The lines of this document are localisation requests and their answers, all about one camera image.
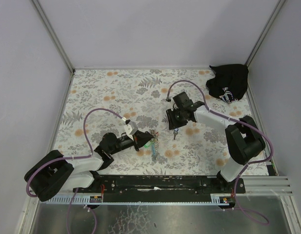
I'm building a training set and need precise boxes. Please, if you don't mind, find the blue keyring handle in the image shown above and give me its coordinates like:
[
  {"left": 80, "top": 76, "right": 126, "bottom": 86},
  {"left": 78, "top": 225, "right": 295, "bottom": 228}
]
[{"left": 151, "top": 143, "right": 156, "bottom": 157}]

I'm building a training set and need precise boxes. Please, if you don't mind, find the blue key tag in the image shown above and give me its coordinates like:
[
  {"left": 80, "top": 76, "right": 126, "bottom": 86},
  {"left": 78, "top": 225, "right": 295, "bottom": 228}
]
[{"left": 173, "top": 128, "right": 179, "bottom": 140}]

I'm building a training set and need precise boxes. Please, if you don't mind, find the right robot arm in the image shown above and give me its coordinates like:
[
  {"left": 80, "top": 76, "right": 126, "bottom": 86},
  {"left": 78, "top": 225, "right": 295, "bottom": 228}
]
[{"left": 166, "top": 92, "right": 266, "bottom": 182}]

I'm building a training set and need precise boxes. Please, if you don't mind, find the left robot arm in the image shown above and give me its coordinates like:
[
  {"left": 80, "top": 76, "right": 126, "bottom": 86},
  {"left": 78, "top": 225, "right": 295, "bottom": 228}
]
[{"left": 24, "top": 130, "right": 154, "bottom": 202}]

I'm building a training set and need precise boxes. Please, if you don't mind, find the floral table mat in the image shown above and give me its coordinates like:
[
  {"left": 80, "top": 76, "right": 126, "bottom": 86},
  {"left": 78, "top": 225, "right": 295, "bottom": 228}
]
[{"left": 54, "top": 69, "right": 251, "bottom": 176}]

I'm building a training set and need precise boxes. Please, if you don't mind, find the black cloth bag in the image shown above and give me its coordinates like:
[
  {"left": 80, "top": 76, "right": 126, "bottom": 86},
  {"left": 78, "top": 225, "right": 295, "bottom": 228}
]
[{"left": 206, "top": 64, "right": 249, "bottom": 103}]

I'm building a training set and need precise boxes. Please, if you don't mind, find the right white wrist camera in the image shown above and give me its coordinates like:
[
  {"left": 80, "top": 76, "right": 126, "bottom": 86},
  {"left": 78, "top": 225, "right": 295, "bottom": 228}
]
[{"left": 165, "top": 97, "right": 177, "bottom": 109}]

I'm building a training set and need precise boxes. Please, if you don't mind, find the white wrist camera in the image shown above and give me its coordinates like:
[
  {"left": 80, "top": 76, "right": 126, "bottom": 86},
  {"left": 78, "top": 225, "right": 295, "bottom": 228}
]
[
  {"left": 165, "top": 97, "right": 177, "bottom": 109},
  {"left": 122, "top": 117, "right": 138, "bottom": 140}
]

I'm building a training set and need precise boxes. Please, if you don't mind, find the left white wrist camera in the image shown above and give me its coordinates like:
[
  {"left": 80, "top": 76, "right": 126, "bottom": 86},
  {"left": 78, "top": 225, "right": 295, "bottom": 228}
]
[{"left": 122, "top": 117, "right": 138, "bottom": 140}]

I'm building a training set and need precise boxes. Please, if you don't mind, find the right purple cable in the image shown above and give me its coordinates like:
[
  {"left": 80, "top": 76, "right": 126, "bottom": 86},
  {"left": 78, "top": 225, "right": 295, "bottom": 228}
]
[{"left": 166, "top": 80, "right": 274, "bottom": 225}]

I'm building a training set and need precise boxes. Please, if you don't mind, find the purple cable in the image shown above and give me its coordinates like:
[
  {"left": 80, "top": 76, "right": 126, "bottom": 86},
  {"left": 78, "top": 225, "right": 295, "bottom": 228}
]
[
  {"left": 166, "top": 80, "right": 274, "bottom": 225},
  {"left": 24, "top": 107, "right": 128, "bottom": 232}
]

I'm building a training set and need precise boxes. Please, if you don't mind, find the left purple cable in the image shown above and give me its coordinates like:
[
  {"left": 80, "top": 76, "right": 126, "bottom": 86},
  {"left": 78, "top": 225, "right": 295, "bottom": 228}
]
[{"left": 24, "top": 107, "right": 128, "bottom": 232}]

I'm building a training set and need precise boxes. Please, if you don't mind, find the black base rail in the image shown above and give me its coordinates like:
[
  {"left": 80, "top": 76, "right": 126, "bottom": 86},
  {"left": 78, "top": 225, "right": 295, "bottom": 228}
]
[{"left": 78, "top": 175, "right": 245, "bottom": 202}]

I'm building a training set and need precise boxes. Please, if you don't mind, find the white cable duct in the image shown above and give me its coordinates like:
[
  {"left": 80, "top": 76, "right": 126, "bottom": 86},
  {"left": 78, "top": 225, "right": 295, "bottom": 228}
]
[{"left": 42, "top": 194, "right": 229, "bottom": 208}]

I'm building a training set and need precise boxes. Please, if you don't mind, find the left aluminium frame post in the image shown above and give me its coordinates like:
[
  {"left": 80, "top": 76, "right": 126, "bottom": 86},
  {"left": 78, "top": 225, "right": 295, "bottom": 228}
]
[{"left": 30, "top": 0, "right": 75, "bottom": 74}]

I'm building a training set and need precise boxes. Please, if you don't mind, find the aluminium frame post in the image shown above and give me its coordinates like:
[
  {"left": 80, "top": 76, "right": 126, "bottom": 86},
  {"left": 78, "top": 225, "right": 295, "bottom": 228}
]
[
  {"left": 30, "top": 0, "right": 75, "bottom": 74},
  {"left": 244, "top": 0, "right": 287, "bottom": 67}
]

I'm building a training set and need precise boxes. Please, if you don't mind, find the right aluminium frame post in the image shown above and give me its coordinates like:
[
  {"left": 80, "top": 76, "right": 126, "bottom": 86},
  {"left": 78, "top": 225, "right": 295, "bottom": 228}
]
[{"left": 244, "top": 0, "right": 287, "bottom": 67}]

